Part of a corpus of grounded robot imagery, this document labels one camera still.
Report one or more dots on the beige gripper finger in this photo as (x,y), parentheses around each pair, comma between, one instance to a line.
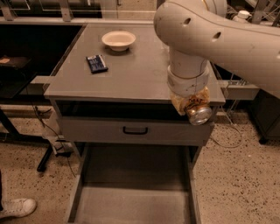
(201,98)
(179,103)

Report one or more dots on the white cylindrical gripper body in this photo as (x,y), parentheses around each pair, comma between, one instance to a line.
(186,87)

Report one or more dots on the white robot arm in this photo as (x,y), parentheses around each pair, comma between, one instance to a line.
(195,36)

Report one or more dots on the closed grey upper drawer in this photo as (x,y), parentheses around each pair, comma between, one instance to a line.
(126,131)

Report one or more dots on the grey drawer cabinet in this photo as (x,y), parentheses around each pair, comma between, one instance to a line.
(134,87)

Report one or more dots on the open grey lower drawer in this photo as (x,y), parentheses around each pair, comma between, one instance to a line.
(134,184)

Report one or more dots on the white paper bowl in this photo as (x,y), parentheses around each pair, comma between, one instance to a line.
(118,40)

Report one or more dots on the white power strip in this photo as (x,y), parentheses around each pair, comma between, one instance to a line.
(242,16)

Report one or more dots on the blue snack packet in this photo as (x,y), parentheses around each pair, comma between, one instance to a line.
(96,64)

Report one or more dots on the black side table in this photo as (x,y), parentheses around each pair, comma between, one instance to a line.
(15,76)

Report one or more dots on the white sneaker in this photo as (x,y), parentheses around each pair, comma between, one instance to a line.
(17,208)

